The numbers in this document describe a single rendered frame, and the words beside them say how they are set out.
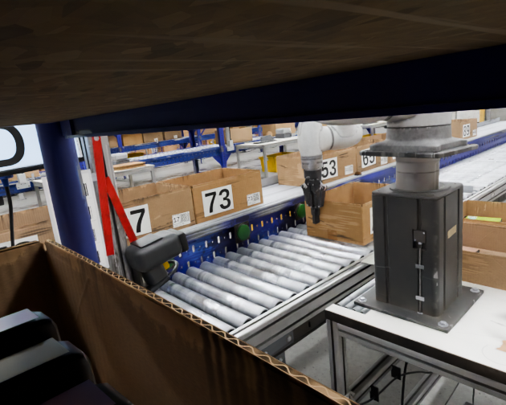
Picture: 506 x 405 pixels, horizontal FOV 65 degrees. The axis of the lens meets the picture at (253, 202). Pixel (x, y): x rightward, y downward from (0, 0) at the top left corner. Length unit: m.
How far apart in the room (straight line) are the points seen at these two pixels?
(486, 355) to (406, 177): 0.44
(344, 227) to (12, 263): 1.46
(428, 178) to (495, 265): 0.37
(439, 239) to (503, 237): 0.55
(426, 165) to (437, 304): 0.35
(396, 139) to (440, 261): 0.32
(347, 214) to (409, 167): 0.62
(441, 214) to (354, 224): 0.64
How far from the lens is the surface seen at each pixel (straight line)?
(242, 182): 1.80
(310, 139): 1.62
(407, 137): 1.05
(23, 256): 0.34
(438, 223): 1.06
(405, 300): 1.17
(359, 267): 1.48
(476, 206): 1.95
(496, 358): 1.05
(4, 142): 0.85
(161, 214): 1.57
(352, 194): 2.08
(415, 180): 1.09
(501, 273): 1.34
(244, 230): 1.73
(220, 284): 1.43
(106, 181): 0.82
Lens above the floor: 1.32
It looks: 13 degrees down
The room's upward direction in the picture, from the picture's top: 6 degrees counter-clockwise
